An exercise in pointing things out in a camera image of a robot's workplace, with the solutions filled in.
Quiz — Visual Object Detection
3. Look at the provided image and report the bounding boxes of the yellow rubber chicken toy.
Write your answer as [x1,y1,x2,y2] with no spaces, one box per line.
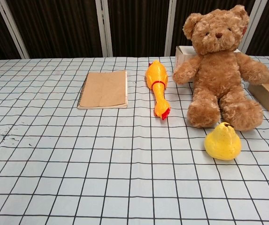
[145,60,171,120]

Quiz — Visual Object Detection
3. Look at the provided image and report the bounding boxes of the white cardboard box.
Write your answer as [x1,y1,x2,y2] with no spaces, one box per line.
[174,45,242,83]

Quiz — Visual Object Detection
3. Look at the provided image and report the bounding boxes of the yellow pear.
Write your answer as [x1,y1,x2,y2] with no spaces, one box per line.
[204,121,242,161]

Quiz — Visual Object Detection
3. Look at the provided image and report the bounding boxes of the brown plush teddy bear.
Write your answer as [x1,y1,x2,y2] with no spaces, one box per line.
[172,5,269,132]

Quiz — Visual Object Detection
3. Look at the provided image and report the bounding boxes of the white screen frame post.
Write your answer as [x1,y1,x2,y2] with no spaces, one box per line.
[95,0,114,58]
[239,0,263,55]
[164,0,177,57]
[0,0,30,60]

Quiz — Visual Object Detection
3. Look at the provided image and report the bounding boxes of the brown spiral notebook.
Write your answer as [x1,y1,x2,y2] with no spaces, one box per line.
[77,70,128,110]

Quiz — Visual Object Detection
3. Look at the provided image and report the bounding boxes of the white black-checked tablecloth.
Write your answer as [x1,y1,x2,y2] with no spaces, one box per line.
[0,55,269,225]

